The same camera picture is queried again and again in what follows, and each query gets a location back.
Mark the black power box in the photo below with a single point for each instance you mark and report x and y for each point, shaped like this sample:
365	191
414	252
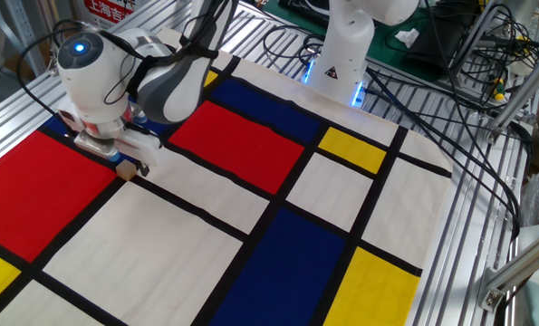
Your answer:
436	41

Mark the green table mat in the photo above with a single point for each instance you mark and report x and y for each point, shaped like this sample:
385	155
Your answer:
389	56

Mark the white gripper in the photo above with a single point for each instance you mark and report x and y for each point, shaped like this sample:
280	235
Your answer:
142	148

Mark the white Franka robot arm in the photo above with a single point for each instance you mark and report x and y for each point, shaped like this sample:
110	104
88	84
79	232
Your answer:
94	77

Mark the aluminium frame post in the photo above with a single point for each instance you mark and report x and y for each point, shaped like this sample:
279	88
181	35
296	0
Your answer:
522	86

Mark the grey slotted shelf upright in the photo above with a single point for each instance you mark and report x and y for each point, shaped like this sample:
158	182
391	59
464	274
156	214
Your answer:
22	27

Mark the crumpled white paper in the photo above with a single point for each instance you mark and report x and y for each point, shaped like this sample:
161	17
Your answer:
407	37

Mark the red and white sign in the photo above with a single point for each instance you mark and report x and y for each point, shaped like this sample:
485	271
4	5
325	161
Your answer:
108	11

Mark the small wooden block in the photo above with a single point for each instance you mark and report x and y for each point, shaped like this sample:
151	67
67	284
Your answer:
126	170

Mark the aluminium profile with bracket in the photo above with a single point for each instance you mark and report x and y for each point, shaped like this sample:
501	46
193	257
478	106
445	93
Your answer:
522	267

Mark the clear plastic bag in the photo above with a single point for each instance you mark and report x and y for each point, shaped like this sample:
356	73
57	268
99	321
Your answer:
536	194

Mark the Mondrian pattern cloth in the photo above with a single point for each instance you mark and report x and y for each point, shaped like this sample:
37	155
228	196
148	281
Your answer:
160	253

